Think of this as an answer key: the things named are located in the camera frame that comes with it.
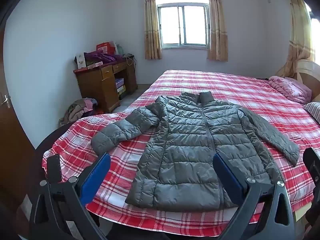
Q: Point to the beige patterned curtain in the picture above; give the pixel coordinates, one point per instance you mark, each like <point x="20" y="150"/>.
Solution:
<point x="298" y="30"/>
<point x="217" y="25"/>
<point x="151" y="25"/>

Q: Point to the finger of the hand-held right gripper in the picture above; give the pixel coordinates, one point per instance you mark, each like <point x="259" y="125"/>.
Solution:
<point x="312" y="162"/>

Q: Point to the grey puffer jacket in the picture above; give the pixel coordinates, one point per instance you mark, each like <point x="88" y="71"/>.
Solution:
<point x="180" y="155"/>

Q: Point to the striped pillow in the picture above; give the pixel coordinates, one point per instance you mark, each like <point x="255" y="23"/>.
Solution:
<point x="313" y="111"/>

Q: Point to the purple clothes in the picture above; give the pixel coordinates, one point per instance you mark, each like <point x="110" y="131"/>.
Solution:
<point x="100" y="56"/>

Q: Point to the brown wooden door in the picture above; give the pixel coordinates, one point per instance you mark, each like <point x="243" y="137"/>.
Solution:
<point x="12" y="142"/>

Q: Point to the pink folded quilt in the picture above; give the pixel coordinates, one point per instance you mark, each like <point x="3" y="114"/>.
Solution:
<point x="290" y="87"/>

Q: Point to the red box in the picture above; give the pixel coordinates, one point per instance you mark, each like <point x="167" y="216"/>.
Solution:
<point x="105" y="47"/>

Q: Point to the bed with red plaid sheet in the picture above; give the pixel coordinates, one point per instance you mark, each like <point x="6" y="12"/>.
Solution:
<point x="225" y="85"/>

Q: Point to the cream wooden headboard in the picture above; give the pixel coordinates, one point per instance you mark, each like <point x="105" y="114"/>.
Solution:
<point x="306" y="67"/>

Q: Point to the white box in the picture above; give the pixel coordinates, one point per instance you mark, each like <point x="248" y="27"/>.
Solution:
<point x="81" y="61"/>

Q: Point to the brown wooden desk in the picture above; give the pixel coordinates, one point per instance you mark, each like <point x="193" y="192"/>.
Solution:
<point x="92" y="85"/>

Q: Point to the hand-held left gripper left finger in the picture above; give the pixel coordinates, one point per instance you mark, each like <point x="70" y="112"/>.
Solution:
<point x="96" y="175"/>

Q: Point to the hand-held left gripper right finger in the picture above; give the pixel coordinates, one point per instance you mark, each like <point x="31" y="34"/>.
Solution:
<point x="228" y="177"/>

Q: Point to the pale green bag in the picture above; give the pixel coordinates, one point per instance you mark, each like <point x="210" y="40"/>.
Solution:
<point x="119" y="49"/>

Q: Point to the stack of boxes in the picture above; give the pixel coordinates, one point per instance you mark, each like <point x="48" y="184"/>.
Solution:
<point x="120" y="86"/>

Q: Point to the window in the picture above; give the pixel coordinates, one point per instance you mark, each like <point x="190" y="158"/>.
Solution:
<point x="182" y="22"/>

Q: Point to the pink flat box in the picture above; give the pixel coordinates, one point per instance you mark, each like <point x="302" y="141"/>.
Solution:
<point x="94" y="65"/>

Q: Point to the pile of clothes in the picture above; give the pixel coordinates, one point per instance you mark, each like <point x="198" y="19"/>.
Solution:
<point x="77" y="110"/>

